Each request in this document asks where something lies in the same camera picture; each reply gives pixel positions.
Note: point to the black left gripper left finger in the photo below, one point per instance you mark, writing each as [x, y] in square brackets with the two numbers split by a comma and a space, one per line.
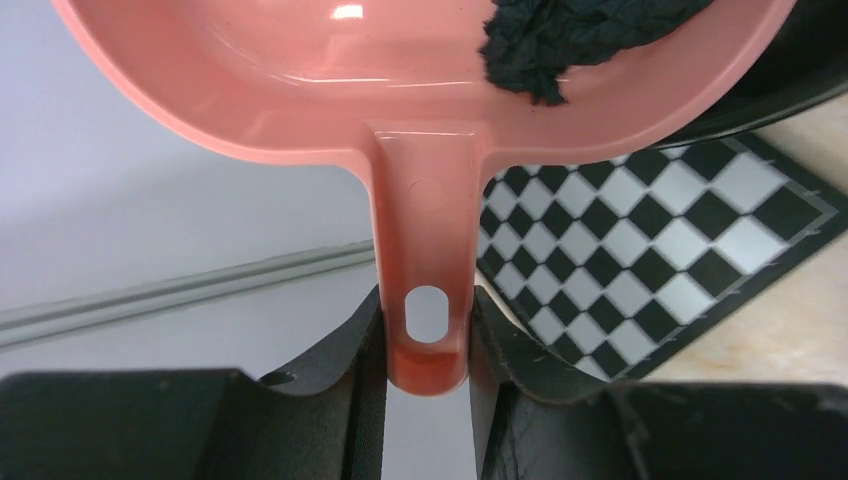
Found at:
[319, 416]

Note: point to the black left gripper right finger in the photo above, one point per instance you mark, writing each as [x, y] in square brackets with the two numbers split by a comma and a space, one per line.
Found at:
[535, 416]

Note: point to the pink dustpan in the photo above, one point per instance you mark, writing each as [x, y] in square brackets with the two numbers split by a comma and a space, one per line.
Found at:
[395, 93]

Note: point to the small black paper scrap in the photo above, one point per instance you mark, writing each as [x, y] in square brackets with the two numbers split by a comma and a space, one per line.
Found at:
[530, 43]

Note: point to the black white chessboard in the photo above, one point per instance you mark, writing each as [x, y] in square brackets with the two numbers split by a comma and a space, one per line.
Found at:
[618, 265]

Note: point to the black trash bin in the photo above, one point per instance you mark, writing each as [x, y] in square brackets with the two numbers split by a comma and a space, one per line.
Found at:
[804, 66]

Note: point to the aluminium frame rail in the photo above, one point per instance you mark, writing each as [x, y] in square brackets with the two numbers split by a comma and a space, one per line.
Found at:
[31, 324]

